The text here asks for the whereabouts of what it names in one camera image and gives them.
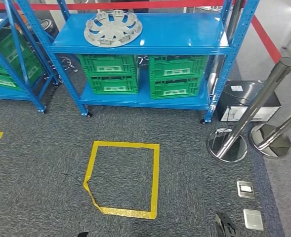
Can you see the green plastic crate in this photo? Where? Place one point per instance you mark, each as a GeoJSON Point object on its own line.
{"type": "Point", "coordinates": [6, 55]}
{"type": "Point", "coordinates": [108, 63]}
{"type": "Point", "coordinates": [177, 65]}

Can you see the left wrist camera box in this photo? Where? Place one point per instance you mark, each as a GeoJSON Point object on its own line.
{"type": "Point", "coordinates": [83, 234]}

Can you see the black barrier post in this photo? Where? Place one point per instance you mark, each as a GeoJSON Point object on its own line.
{"type": "Point", "coordinates": [234, 19]}

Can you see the black office chair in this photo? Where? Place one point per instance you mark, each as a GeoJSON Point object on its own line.
{"type": "Point", "coordinates": [63, 63]}

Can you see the crinkled yellow floor tape square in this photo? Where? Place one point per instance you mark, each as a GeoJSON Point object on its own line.
{"type": "Point", "coordinates": [155, 180]}

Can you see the chrome barrier pole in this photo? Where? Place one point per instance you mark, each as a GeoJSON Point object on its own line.
{"type": "Point", "coordinates": [286, 126]}
{"type": "Point", "coordinates": [258, 101]}

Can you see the steel floor plate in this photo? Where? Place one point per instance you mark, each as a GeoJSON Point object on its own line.
{"type": "Point", "coordinates": [252, 219]}

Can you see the blue metal rack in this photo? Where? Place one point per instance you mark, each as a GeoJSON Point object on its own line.
{"type": "Point", "coordinates": [12, 93]}
{"type": "Point", "coordinates": [172, 32]}

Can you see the floor outlet box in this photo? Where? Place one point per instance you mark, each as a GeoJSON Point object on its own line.
{"type": "Point", "coordinates": [245, 189]}

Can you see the black flat board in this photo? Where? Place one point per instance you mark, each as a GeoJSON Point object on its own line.
{"type": "Point", "coordinates": [249, 95]}

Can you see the silver wheel hubcap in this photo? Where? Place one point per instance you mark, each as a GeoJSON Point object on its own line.
{"type": "Point", "coordinates": [113, 29]}

